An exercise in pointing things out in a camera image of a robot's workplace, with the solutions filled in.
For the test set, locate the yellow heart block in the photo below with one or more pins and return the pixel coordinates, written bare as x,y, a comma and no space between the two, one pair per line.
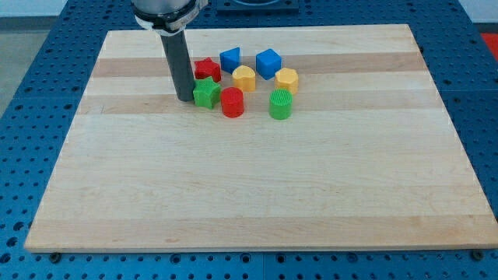
244,78

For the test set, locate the red cylinder block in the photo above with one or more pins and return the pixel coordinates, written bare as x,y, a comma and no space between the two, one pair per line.
232,102

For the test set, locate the blue cube block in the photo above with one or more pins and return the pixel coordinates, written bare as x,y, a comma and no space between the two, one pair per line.
268,62

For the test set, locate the green cylinder block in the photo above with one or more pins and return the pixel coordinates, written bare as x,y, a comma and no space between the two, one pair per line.
280,104

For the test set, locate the yellow pentagon block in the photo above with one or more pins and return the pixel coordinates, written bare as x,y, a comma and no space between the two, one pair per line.
287,78

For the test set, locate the red star block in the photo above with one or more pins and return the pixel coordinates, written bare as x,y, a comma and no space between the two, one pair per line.
207,68

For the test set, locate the wooden board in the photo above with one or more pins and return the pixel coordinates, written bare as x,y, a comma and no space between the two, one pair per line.
368,160

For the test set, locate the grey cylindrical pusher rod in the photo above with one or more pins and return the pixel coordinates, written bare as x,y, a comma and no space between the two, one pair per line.
179,63

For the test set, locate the green star block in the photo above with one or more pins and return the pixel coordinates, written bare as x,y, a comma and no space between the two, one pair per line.
206,92

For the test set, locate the blue triangle block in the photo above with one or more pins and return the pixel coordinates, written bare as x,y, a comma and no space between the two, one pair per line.
230,59

